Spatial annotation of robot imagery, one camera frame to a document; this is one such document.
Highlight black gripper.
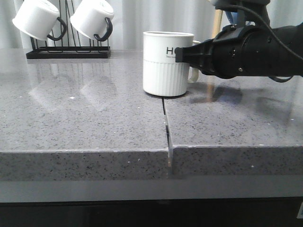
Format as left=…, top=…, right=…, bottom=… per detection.
left=175, top=26, right=249, bottom=79

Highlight white ribbed HOME mug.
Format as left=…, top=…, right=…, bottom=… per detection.
left=143, top=31, right=199, bottom=97

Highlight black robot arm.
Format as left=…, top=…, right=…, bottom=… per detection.
left=175, top=0, right=303, bottom=83

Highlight wooden mug tree stand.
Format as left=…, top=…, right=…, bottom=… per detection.
left=212, top=9, right=223, bottom=38

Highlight blue enamel mug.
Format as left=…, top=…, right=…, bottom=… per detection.
left=225, top=11, right=256, bottom=27

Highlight right white enamel mug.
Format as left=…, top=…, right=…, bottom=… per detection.
left=70, top=0, right=114, bottom=42

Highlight white enamel mug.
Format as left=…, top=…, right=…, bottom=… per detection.
left=70, top=0, right=114, bottom=42
left=12, top=0, right=67, bottom=41

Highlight left white enamel mug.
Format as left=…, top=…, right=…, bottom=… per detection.
left=12, top=0, right=67, bottom=41

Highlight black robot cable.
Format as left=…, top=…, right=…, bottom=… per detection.
left=227, top=4, right=303, bottom=83

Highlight black wire mug rack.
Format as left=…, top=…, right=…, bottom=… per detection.
left=26, top=0, right=111, bottom=60

